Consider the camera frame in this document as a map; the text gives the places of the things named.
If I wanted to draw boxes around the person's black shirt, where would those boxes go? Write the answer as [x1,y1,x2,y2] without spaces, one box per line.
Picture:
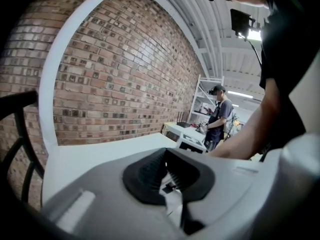
[258,0,320,157]

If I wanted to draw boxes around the white shelf rack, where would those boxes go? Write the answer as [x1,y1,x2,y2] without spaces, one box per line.
[189,74,226,125]

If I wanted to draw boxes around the black router with antennas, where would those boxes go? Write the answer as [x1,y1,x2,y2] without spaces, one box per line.
[175,110,191,129]

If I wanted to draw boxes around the white ceiling light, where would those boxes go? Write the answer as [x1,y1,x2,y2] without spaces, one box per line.
[239,28,263,42]
[226,90,255,99]

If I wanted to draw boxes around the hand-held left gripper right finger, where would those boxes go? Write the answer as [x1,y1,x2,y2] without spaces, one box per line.
[166,148,270,240]

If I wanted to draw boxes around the black chest device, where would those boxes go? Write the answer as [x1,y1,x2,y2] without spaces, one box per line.
[229,8,262,39]

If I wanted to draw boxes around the black metal railing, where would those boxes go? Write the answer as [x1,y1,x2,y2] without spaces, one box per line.
[0,90,47,210]

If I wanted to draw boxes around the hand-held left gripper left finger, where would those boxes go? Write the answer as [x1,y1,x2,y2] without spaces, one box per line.
[41,147,183,240]

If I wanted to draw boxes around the white side desk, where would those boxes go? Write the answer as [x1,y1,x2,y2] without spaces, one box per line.
[162,120,210,155]

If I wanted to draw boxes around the person's right forearm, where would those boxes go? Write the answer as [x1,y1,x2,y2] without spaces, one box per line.
[206,93,278,161]

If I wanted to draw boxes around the black device cable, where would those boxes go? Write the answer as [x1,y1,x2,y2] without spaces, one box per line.
[243,36,263,66]

